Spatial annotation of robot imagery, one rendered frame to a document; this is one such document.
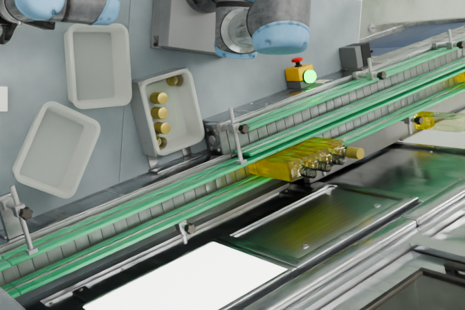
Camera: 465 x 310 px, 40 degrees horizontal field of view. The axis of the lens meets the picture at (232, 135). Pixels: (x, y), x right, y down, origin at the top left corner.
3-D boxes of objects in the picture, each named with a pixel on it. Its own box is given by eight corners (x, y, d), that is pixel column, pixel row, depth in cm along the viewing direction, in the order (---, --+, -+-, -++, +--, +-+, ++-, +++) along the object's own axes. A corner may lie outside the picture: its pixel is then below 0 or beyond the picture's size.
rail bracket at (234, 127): (223, 162, 188) (249, 167, 178) (212, 108, 184) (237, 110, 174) (231, 158, 190) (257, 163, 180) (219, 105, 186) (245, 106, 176)
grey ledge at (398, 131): (290, 180, 219) (313, 185, 210) (286, 156, 217) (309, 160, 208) (451, 104, 271) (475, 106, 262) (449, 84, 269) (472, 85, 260)
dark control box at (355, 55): (340, 69, 234) (358, 68, 227) (337, 48, 232) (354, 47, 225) (356, 64, 239) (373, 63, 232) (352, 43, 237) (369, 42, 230)
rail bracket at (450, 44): (430, 50, 245) (461, 49, 234) (427, 31, 243) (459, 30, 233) (436, 48, 247) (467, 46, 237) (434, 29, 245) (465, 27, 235)
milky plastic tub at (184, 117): (142, 155, 187) (158, 158, 180) (124, 81, 181) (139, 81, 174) (190, 137, 196) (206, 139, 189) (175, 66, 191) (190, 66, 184)
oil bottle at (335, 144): (290, 156, 205) (338, 162, 188) (287, 139, 203) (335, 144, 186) (302, 150, 208) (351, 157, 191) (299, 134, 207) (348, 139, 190)
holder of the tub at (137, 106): (147, 171, 188) (160, 174, 182) (124, 81, 182) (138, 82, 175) (193, 153, 198) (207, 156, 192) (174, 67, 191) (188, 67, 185)
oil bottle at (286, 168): (249, 174, 195) (296, 183, 178) (245, 157, 194) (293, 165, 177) (263, 168, 198) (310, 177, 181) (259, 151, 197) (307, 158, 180)
